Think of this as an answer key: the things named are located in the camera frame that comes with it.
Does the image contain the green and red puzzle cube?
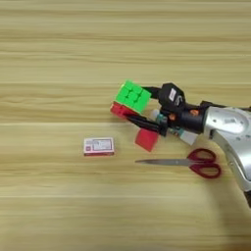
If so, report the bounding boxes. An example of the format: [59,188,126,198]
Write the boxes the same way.
[109,78,153,121]

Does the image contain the red handled scissors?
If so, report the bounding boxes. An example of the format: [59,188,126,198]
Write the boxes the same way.
[134,148,223,180]

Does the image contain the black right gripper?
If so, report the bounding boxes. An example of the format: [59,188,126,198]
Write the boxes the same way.
[125,85,206,137]

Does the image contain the red foam cube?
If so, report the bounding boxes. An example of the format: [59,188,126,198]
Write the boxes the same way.
[134,127,160,153]

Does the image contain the red and white card box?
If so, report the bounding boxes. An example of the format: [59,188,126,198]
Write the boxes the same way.
[82,136,116,157]

